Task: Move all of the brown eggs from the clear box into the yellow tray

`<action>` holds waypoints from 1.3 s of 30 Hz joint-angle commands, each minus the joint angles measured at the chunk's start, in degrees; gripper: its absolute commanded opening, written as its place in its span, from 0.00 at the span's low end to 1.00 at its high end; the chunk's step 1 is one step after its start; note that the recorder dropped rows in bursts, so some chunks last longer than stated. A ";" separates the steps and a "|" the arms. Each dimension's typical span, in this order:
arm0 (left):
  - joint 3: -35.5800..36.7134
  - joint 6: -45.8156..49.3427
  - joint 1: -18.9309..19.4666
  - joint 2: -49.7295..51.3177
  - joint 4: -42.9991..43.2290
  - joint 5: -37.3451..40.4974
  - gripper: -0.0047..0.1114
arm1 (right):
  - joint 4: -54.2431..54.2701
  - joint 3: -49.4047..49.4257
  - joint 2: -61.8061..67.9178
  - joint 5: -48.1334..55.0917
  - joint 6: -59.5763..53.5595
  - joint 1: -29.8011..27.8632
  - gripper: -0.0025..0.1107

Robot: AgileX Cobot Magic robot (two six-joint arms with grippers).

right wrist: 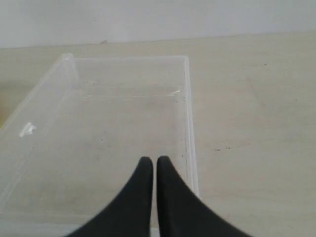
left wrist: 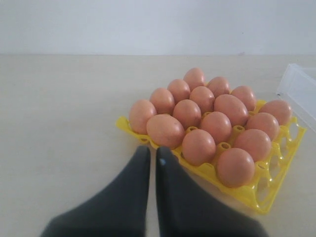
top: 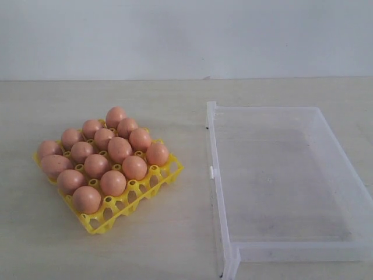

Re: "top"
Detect brown speckled egg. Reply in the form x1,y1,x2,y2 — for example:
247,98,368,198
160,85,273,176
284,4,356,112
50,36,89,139
71,141,95,164
117,117,138,139
93,128,115,151
84,154,111,179

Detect brown speckled egg front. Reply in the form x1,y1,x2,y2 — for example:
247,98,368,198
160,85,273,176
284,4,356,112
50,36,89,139
84,154,111,179

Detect yellow plastic egg tray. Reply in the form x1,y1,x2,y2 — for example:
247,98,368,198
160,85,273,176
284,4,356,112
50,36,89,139
33,120,184,234

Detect clear plastic box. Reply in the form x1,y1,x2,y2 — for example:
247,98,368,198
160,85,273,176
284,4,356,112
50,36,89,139
206,101,372,279

